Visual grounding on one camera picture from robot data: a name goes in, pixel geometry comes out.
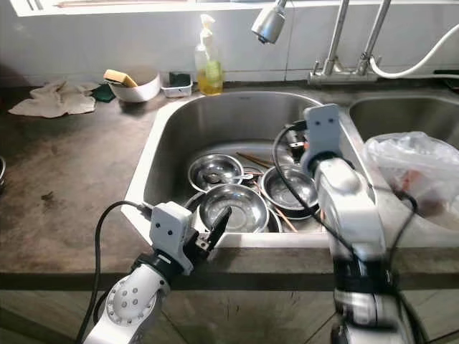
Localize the wooden chopstick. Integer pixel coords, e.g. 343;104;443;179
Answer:
237;151;274;170
258;184;299;233

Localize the chrome twin pipe faucet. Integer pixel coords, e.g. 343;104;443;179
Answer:
307;0;394;87

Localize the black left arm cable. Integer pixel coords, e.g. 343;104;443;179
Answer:
75;201;155;344

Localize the white flexible hose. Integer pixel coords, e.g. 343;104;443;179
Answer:
369;21;459;80

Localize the small white plastic tray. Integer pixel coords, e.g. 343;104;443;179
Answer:
161;72;194;99

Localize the clear plastic bag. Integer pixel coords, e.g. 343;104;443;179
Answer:
362;131;459;212

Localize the small steel bowl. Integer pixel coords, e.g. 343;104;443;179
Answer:
187;153;246;193

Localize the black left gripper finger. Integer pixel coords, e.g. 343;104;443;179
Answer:
204;206;232;250

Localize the medium steel bowl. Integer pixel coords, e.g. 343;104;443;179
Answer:
190;183;271;234

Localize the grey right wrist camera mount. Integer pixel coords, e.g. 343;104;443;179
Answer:
300;104;343;175

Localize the yellow sponge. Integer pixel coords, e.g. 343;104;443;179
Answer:
103;69;138;89

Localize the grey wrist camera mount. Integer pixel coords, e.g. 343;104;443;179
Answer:
300;104;343;175
149;201;196;276

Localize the chrome spray faucet head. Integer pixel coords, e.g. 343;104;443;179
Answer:
251;0;289;45

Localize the white round bowl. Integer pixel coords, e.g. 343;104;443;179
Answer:
115;68;162;102

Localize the dark green cloth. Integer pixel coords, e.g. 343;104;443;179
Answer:
90;82;115;103

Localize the yellow dish soap bottle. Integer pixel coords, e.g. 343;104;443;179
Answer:
194;14;224;97

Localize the green scrub pad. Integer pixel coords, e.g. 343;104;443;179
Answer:
168;72;191;88

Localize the wooden cabinet front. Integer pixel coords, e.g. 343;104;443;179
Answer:
0;290;459;344

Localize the white window frame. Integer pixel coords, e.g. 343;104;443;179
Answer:
11;0;459;18

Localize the beige crumpled rag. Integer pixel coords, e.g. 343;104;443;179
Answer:
9;79;100;119

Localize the stainless steel double sink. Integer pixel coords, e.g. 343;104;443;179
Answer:
122;90;459;249

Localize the steel spoon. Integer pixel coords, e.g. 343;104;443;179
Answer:
204;170;262;184

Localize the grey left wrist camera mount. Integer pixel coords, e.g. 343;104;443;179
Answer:
149;201;196;276

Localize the dark rimmed steel bowl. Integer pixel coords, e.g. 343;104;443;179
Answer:
260;165;320;219

